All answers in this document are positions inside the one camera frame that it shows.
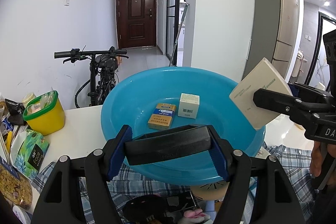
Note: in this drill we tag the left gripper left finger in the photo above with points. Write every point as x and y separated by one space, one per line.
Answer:
101 166

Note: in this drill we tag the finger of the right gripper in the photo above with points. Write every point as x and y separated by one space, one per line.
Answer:
277 102

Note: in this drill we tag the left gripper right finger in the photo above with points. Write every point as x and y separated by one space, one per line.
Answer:
234 167

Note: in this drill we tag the black rectangular box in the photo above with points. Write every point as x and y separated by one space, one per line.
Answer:
167 145

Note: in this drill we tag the white cube box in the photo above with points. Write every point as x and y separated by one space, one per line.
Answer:
188 105

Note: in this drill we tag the small gold blue cigarette pack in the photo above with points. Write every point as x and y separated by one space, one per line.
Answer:
162 117

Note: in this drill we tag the person's right hand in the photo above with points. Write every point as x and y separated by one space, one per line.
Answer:
316 159

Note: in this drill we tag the tan oval speaker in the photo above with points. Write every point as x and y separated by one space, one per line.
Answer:
210 192

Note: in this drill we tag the blue plaid shirt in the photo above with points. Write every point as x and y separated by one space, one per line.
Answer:
130 184

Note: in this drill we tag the black plush toy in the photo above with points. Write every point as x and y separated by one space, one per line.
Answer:
158 209

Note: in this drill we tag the grey beige refrigerator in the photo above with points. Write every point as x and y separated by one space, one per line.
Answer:
274 33

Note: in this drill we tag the green Face tissue pack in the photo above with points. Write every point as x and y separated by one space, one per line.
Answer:
29 150

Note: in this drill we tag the yellow tub green lid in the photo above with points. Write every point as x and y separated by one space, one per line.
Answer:
45 113

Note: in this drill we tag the black bicycle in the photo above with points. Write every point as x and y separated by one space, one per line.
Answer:
103 66

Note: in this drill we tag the blue plastic basin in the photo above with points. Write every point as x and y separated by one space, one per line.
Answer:
134 99

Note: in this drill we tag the clear cereal container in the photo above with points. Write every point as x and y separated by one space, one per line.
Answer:
14 186

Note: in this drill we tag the white jar blue label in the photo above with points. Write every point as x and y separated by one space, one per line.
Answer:
21 214

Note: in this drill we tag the snack bag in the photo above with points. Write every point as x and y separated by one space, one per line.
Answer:
16 111

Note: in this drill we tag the dark brown door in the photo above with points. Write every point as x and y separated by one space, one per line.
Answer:
136 23

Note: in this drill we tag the mop handle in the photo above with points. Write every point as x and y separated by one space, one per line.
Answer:
178 34

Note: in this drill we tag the wall light switch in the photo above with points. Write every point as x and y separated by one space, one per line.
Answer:
66 0

